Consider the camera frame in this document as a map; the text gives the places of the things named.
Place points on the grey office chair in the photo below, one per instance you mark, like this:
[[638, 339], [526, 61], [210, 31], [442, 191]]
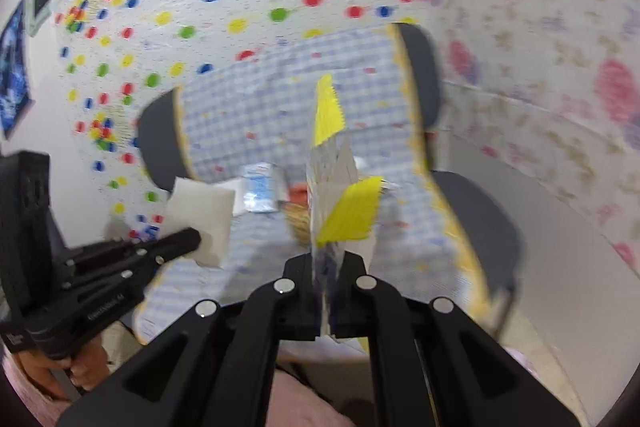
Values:
[[470, 227]]

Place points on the yellow and white wrapper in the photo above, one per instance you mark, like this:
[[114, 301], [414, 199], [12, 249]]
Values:
[[350, 212]]

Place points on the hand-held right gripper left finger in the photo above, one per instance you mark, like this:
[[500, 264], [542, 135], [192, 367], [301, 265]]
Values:
[[299, 279]]

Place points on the person's left hand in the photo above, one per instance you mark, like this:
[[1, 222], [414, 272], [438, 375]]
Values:
[[75, 369]]

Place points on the floral wall cloth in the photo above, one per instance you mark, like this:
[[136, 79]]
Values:
[[540, 17]]

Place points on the blue and white packet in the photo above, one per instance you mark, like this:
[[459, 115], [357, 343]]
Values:
[[259, 189]]

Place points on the orange snack packet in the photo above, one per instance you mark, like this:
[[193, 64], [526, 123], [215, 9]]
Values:
[[300, 217]]

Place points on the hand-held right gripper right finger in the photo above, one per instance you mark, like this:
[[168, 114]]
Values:
[[352, 279]]

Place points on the white tissue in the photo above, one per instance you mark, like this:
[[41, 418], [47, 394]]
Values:
[[210, 207]]

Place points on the blue wall poster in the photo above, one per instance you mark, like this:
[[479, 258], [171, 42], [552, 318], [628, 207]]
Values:
[[12, 77]]

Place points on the person's left forearm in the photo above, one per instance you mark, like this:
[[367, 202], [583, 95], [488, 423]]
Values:
[[20, 382]]

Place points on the blue checkered cloth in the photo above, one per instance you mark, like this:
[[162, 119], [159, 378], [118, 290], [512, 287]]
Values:
[[260, 117]]

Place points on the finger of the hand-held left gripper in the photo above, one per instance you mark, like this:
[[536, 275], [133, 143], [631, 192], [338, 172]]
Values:
[[115, 284], [170, 243]]

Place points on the pink plastic bag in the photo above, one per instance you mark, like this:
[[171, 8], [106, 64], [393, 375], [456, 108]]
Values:
[[520, 362]]

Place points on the pink fuzzy clothing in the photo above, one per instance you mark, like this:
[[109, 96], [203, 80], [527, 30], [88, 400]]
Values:
[[305, 402]]

